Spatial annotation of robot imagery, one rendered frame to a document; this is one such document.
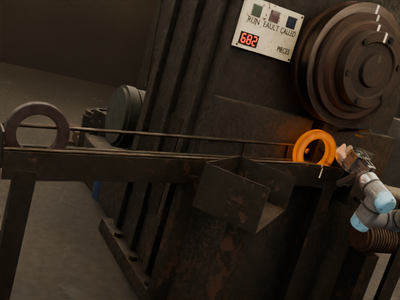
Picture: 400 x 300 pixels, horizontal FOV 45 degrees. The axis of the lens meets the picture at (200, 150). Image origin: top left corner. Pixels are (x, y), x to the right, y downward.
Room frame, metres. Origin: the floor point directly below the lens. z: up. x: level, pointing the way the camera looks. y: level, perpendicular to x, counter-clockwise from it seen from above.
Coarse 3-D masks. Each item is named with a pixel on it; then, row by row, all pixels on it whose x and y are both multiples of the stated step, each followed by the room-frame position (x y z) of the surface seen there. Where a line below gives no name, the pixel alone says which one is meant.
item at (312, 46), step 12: (336, 12) 1.80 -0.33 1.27; (348, 12) 1.82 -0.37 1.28; (372, 12) 1.88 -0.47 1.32; (384, 12) 1.91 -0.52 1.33; (324, 24) 1.79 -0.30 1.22; (336, 24) 1.81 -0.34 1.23; (396, 24) 1.95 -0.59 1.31; (312, 36) 1.81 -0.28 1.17; (324, 36) 1.79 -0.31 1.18; (312, 48) 1.77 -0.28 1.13; (300, 60) 1.83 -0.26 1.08; (312, 60) 1.78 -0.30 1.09; (300, 72) 1.83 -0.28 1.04; (312, 72) 1.79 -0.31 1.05; (300, 84) 1.84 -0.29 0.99; (312, 84) 1.80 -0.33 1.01; (312, 96) 1.81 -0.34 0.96; (312, 108) 1.86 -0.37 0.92; (324, 108) 1.84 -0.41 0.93; (324, 120) 1.86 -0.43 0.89; (336, 120) 1.88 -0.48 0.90; (348, 120) 1.91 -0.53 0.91; (360, 120) 1.95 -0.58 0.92
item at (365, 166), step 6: (354, 150) 1.86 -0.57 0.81; (348, 156) 1.87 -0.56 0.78; (354, 156) 1.84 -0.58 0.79; (360, 156) 1.84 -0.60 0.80; (348, 162) 1.86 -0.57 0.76; (354, 162) 1.83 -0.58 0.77; (360, 162) 1.82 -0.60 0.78; (366, 162) 1.82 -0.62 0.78; (348, 168) 1.85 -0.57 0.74; (354, 168) 1.84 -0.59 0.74; (360, 168) 1.82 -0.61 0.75; (366, 168) 1.79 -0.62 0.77; (372, 168) 1.80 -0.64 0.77; (360, 174) 1.78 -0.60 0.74
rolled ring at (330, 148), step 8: (304, 136) 1.87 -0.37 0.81; (312, 136) 1.87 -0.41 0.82; (320, 136) 1.89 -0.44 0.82; (328, 136) 1.90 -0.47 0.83; (296, 144) 1.87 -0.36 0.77; (304, 144) 1.86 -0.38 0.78; (328, 144) 1.91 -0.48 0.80; (296, 152) 1.85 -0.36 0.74; (328, 152) 1.92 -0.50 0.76; (296, 160) 1.86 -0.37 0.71; (320, 160) 1.94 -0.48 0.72; (328, 160) 1.92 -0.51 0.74
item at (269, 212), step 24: (216, 168) 1.33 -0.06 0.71; (240, 168) 1.57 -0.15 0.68; (264, 168) 1.54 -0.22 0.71; (216, 192) 1.32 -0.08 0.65; (240, 192) 1.29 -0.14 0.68; (264, 192) 1.26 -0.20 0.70; (288, 192) 1.50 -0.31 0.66; (216, 216) 1.31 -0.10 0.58; (240, 216) 1.28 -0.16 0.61; (264, 216) 1.39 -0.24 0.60; (240, 240) 1.40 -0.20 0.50; (216, 264) 1.42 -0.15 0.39; (216, 288) 1.41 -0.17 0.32
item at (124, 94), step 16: (112, 96) 2.95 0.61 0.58; (128, 96) 2.77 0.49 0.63; (144, 96) 2.83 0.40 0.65; (112, 112) 2.89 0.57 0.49; (128, 112) 2.72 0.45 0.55; (112, 128) 2.83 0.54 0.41; (128, 128) 2.70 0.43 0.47; (96, 144) 2.98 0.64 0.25; (112, 144) 2.83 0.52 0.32; (128, 144) 2.76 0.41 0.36; (112, 192) 2.48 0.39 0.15; (112, 208) 2.43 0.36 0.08
